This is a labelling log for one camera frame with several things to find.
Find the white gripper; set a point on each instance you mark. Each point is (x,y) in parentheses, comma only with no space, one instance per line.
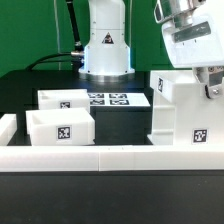
(193,33)

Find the white drawer cabinet frame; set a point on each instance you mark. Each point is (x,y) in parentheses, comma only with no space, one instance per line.
(185,111)

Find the white front drawer box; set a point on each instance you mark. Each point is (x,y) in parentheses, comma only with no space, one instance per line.
(60,127)

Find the white drawer box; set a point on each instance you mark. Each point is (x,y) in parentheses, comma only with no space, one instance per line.
(60,127)
(62,99)

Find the white rear drawer box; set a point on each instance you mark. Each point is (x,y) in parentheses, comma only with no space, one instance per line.
(62,99)

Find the white marker sheet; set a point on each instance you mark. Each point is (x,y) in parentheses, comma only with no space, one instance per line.
(118,99)

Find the white left fence piece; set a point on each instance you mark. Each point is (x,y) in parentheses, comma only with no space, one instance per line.
(8,127)

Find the white front fence rail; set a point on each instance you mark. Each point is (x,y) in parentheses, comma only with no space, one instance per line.
(110,158)

